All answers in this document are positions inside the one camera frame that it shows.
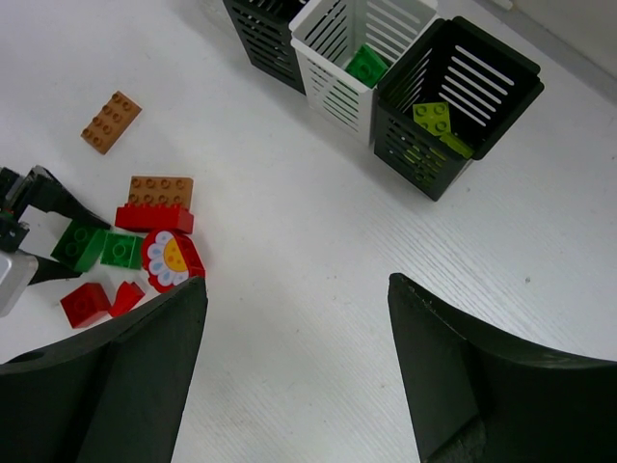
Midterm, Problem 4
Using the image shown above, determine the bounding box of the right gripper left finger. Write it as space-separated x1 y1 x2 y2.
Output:
1 277 208 462

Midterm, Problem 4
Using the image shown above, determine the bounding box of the black slotted bin centre left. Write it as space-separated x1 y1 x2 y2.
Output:
224 0 307 95

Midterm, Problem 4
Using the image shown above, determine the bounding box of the small red sloped lego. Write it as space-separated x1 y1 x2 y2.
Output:
109 282 146 317

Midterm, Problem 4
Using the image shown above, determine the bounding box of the orange lego brick centre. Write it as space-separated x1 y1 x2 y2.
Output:
127 176 194 209

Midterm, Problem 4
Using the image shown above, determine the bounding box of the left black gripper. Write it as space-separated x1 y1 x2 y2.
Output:
1 165 111 316

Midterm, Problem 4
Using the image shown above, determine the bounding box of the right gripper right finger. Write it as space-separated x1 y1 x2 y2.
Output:
388 273 616 462

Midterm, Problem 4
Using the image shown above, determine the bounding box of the long red lego brick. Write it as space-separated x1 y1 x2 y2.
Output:
115 204 194 234

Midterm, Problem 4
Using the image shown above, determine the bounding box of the black slotted bin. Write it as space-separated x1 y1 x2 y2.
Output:
224 0 307 95
374 16 544 201

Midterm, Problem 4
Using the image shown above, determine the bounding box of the lime lego brick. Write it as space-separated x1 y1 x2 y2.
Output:
440 132 474 159
413 101 451 136

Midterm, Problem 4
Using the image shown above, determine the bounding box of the black slotted bin far right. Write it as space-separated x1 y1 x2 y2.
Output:
374 16 544 201

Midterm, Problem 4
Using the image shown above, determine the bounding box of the white slotted bin centre right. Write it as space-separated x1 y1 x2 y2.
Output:
290 0 438 145

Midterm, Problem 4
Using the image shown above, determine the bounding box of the red square lego brick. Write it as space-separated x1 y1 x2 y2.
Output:
60 283 111 329

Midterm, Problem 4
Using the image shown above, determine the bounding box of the dark green lego brick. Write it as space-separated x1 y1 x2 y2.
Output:
51 220 107 273
100 232 144 270
345 44 389 88

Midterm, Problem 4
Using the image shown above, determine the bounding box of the orange flat lego plate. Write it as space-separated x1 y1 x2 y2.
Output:
81 91 142 155

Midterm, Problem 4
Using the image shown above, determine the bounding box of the red flower lego piece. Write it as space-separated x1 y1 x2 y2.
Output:
141 230 207 293

